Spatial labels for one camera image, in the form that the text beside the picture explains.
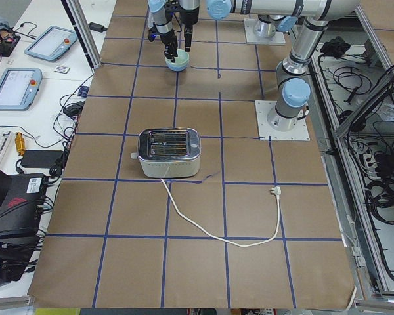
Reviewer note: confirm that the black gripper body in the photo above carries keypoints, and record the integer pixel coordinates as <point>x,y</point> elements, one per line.
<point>167,39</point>
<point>188,20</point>

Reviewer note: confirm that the green bowl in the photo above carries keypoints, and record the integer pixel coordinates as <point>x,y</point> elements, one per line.
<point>182,59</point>

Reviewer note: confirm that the blue bowl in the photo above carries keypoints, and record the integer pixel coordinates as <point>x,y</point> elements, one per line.
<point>177,69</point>

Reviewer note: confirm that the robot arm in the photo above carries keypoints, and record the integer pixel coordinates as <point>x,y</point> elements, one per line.
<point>294,91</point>
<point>160,25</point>

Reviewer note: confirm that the silver toaster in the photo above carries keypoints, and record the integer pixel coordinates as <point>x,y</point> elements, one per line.
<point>166,153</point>

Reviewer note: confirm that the upper teach pendant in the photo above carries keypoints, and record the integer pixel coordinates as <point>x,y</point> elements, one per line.
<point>52,44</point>

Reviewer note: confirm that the teach pendant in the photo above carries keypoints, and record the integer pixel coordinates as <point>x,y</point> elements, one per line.
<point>18,88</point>
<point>52,44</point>

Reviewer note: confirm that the lower teach pendant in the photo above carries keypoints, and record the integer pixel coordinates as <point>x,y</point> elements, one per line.
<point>18,88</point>

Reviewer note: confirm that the black power adapter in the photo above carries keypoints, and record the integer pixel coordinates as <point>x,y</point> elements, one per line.
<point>40,158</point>

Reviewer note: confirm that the gold metal connector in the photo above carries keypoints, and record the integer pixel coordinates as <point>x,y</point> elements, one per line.
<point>20,144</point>

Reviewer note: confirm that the black computer box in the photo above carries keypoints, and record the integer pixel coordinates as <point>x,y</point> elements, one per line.
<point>20,198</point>

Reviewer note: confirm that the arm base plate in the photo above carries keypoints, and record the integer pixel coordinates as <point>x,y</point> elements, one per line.
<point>272,126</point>
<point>262,33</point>

